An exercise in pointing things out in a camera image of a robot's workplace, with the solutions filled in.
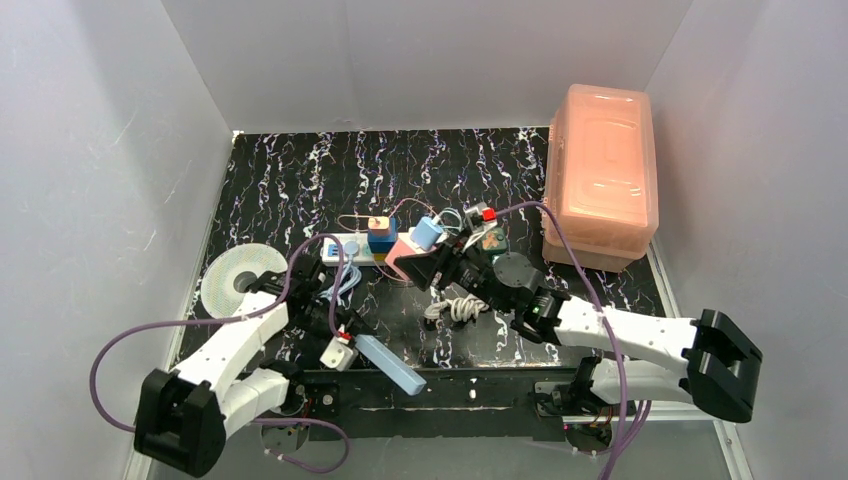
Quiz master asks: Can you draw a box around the light blue charger plug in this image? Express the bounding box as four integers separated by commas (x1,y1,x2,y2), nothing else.
410,217,444,251

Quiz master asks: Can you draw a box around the coiled white power cord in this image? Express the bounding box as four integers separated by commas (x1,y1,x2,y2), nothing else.
423,294,492,327

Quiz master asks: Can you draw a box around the small pink charger plug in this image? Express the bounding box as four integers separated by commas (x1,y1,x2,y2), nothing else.
367,216,391,237

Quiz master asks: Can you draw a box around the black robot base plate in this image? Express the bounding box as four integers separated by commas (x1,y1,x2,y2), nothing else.
283,367,610,441

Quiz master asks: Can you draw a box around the white power strip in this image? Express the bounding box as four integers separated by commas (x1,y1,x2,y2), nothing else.
321,232,386,267

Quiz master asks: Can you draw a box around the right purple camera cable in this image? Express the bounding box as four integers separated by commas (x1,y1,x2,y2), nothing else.
482,201,654,480

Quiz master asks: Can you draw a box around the blue power strip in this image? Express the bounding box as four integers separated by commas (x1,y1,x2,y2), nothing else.
355,334,426,396

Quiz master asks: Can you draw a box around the purple camera cable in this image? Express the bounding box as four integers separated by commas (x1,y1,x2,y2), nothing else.
482,201,654,480
89,233,352,475

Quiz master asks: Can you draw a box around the pink translucent storage box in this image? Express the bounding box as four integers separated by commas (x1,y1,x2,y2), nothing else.
542,84,659,272

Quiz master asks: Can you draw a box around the pink cube socket adapter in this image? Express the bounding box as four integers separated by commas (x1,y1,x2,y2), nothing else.
385,235,435,282

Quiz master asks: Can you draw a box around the blue cube socket adapter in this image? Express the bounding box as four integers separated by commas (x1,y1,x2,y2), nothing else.
367,217,398,254

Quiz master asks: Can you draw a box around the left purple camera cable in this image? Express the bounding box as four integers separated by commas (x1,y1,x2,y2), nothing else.
89,233,352,475

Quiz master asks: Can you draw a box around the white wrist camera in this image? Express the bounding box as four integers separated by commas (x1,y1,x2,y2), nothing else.
464,203,497,233
319,336,359,372

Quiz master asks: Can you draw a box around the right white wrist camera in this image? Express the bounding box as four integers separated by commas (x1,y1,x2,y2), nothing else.
464,203,497,233

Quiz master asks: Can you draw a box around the green cube socket adapter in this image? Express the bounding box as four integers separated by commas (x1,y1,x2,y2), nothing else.
478,227,509,256

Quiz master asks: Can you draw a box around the light blue power cord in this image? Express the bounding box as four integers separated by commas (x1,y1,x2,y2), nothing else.
317,241,364,309

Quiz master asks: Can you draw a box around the white filament spool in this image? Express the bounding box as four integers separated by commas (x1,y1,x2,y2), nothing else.
200,243,288,318

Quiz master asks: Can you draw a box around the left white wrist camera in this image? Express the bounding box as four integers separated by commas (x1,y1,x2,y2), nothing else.
319,336,359,372

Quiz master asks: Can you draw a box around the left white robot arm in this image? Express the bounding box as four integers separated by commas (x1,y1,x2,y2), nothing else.
133,244,372,478

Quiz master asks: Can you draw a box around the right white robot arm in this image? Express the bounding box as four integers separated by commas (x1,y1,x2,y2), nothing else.
394,245,763,423

